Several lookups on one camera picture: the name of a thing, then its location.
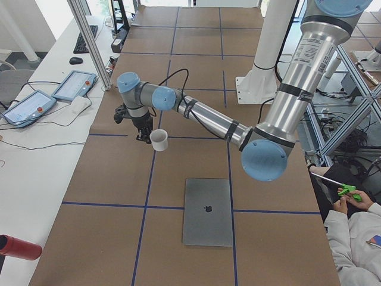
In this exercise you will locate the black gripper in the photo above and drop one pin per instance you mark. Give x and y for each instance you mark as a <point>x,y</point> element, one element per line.
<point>142,121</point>

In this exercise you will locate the white plastic cup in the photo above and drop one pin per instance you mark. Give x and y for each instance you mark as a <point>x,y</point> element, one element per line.
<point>159,140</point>

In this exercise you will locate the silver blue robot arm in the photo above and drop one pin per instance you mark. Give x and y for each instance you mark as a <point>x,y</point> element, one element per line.
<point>265,147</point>

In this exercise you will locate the silver closed laptop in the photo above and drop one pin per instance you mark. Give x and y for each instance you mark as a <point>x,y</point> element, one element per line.
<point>207,213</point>

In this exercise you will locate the person's hand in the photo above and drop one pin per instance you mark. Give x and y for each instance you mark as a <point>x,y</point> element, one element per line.
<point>341,206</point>

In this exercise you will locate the white folded cloth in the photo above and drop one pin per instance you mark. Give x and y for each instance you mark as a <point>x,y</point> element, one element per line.
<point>79,104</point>

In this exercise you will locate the blue teach pendant far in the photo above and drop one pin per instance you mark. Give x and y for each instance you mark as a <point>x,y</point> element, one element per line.
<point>76,84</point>

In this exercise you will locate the blue teach pendant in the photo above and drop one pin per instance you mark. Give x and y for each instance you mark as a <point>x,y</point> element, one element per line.
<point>76,84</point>
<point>28,110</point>

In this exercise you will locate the black box on table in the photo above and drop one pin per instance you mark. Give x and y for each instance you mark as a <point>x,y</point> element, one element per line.
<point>118,42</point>

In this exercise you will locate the brown paper table cover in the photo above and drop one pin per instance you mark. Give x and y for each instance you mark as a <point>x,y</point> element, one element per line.
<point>121,219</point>

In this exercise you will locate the black computer mouse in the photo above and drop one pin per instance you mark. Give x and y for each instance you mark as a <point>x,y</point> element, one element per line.
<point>75,60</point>

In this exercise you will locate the blue teach pendant near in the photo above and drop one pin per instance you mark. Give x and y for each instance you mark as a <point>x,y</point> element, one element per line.
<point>28,110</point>

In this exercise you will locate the red cylinder bottle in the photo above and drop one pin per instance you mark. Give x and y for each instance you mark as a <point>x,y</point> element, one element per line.
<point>18,248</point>

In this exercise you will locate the green handheld tool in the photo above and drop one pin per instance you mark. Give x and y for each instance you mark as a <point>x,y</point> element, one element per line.
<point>348,189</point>

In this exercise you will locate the person in white jacket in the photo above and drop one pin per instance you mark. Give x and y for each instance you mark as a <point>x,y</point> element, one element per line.
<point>354,238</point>

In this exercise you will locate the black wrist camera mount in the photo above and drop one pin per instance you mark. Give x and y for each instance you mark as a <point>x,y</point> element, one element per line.
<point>121,113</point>

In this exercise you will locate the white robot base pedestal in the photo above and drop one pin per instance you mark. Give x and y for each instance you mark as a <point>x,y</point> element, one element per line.
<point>260,84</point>

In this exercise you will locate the grey aluminium frame post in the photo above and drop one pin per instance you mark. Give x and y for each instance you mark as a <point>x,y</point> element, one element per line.
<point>81,20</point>

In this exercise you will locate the aluminium frame structure right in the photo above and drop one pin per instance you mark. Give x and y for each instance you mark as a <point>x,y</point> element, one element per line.
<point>344,118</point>

